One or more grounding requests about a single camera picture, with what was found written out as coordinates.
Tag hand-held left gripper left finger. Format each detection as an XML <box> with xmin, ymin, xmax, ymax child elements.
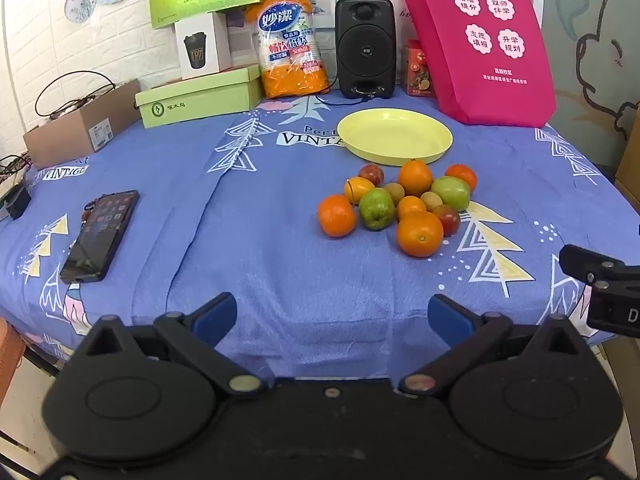
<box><xmin>75</xmin><ymin>292</ymin><xmax>263</xmax><ymax>395</ymax></box>

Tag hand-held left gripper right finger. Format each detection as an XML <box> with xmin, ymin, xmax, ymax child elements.
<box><xmin>397</xmin><ymin>293</ymin><xmax>592</xmax><ymax>395</ymax></box>

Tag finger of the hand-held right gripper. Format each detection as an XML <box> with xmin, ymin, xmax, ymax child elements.
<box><xmin>559</xmin><ymin>244</ymin><xmax>640</xmax><ymax>338</ymax></box>

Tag large orange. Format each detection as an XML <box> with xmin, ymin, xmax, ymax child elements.
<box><xmin>396</xmin><ymin>210</ymin><xmax>445</xmax><ymax>258</ymax></box>

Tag dark red plum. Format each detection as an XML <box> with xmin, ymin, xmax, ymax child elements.
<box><xmin>432</xmin><ymin>204</ymin><xmax>462</xmax><ymax>237</ymax></box>
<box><xmin>358</xmin><ymin>164</ymin><xmax>385</xmax><ymax>187</ymax></box>

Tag green apple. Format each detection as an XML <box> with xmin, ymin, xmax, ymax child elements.
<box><xmin>431</xmin><ymin>175</ymin><xmax>472</xmax><ymax>212</ymax></box>
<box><xmin>358</xmin><ymin>187</ymin><xmax>397</xmax><ymax>231</ymax></box>

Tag small reddish orange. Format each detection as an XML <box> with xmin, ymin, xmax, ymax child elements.
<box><xmin>444</xmin><ymin>163</ymin><xmax>478</xmax><ymax>192</ymax></box>

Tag yellow-orange fruit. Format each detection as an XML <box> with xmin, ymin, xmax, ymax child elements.
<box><xmin>343</xmin><ymin>176</ymin><xmax>376</xmax><ymax>205</ymax></box>

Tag yellow plastic plate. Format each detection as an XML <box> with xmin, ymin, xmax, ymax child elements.
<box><xmin>336</xmin><ymin>108</ymin><xmax>454</xmax><ymax>166</ymax></box>

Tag blue printed tablecloth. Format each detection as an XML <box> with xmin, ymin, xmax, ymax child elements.
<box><xmin>0</xmin><ymin>92</ymin><xmax>640</xmax><ymax>376</ymax></box>

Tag black smartphone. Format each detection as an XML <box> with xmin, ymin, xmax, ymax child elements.
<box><xmin>59</xmin><ymin>190</ymin><xmax>140</xmax><ymax>284</ymax></box>

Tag tall cardboard box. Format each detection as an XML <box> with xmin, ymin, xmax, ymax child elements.
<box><xmin>614</xmin><ymin>102</ymin><xmax>640</xmax><ymax>201</ymax></box>

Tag orange stool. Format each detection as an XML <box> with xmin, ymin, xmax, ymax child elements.
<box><xmin>0</xmin><ymin>317</ymin><xmax>26</xmax><ymax>401</ymax></box>

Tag light green shoe box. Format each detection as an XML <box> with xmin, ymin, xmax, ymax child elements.
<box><xmin>135</xmin><ymin>64</ymin><xmax>263</xmax><ymax>129</ymax></box>

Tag small black device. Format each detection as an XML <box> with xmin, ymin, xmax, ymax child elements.
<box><xmin>0</xmin><ymin>185</ymin><xmax>32</xmax><ymax>221</ymax></box>

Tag brown cardboard box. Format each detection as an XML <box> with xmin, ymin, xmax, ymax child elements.
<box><xmin>22</xmin><ymin>79</ymin><xmax>142</xmax><ymax>168</ymax></box>

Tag red juice carton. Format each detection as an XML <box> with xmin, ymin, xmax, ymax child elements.
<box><xmin>404</xmin><ymin>39</ymin><xmax>436</xmax><ymax>97</ymax></box>

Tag pink fabric bag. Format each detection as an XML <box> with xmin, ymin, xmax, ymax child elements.
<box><xmin>396</xmin><ymin>0</ymin><xmax>557</xmax><ymax>129</ymax></box>

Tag white cup gift box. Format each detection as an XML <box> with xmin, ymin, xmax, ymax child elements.
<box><xmin>174</xmin><ymin>11</ymin><xmax>232</xmax><ymax>81</ymax></box>

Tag orange paper cup pack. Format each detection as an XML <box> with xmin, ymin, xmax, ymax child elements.
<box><xmin>246</xmin><ymin>0</ymin><xmax>329</xmax><ymax>99</ymax></box>

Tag purple and white box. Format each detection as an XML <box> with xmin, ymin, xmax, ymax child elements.
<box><xmin>225</xmin><ymin>7</ymin><xmax>263</xmax><ymax>71</ymax></box>

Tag black speaker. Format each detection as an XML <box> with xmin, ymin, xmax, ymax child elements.
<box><xmin>334</xmin><ymin>0</ymin><xmax>397</xmax><ymax>100</ymax></box>

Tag pale paper fan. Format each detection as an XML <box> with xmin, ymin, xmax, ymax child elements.
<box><xmin>64</xmin><ymin>0</ymin><xmax>97</xmax><ymax>23</ymax></box>

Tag black speaker cable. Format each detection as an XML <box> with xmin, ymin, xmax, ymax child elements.
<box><xmin>315</xmin><ymin>77</ymin><xmax>373</xmax><ymax>109</ymax></box>

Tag tangled black cables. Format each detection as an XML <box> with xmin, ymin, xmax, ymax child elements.
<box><xmin>0</xmin><ymin>152</ymin><xmax>36</xmax><ymax>186</ymax></box>

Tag black cable loop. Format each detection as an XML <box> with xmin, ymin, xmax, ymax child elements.
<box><xmin>35</xmin><ymin>72</ymin><xmax>113</xmax><ymax>121</ymax></box>

